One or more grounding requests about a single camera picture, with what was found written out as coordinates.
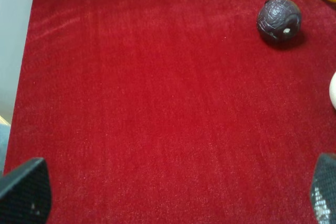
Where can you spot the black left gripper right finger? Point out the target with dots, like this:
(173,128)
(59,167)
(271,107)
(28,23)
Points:
(322,192)

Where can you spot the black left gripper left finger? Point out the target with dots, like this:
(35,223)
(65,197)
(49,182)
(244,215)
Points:
(26,193)

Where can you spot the cream ceramic teapot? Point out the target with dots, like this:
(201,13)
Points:
(332,90)

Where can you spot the red velvet table cloth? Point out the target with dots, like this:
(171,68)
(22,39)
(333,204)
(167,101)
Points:
(174,111)

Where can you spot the dark purple round fruit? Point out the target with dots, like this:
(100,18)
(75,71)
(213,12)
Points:
(278,20)

